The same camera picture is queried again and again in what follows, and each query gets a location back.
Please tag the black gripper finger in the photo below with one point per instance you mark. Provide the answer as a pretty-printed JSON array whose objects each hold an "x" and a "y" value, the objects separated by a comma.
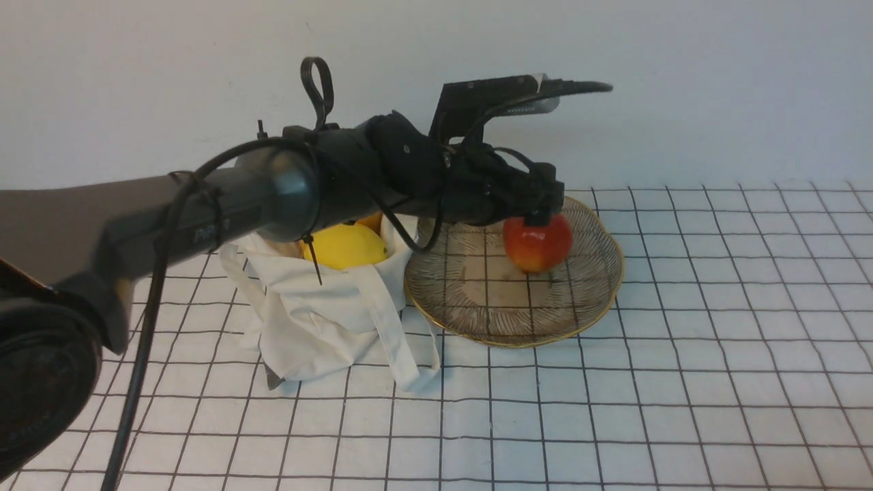
[{"x": 538, "y": 218}]

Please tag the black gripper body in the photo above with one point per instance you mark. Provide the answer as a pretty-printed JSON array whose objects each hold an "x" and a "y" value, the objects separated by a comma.
[{"x": 486, "y": 185}]

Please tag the red orange pomegranate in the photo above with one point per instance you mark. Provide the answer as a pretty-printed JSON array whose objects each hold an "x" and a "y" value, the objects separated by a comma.
[{"x": 537, "y": 249}]

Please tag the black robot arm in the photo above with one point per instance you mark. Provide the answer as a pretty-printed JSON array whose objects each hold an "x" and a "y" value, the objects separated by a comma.
[{"x": 71, "y": 256}]

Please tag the white cloth tote bag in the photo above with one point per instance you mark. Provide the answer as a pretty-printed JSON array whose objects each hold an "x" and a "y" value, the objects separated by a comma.
[{"x": 310, "y": 320}]

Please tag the gold rimmed glass plate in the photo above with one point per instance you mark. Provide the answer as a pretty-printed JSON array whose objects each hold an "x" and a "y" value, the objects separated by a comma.
[{"x": 467, "y": 285}]

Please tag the orange yellow mango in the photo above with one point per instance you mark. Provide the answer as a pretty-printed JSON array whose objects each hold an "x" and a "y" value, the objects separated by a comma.
[{"x": 373, "y": 222}]

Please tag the yellow lemon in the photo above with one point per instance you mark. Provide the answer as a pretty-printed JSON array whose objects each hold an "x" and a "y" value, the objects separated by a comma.
[{"x": 343, "y": 247}]

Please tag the white grid tablecloth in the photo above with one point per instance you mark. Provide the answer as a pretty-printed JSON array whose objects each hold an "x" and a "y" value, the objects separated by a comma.
[{"x": 737, "y": 357}]

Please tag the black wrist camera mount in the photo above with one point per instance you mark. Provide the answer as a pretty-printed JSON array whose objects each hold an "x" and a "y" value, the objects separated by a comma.
[{"x": 461, "y": 103}]

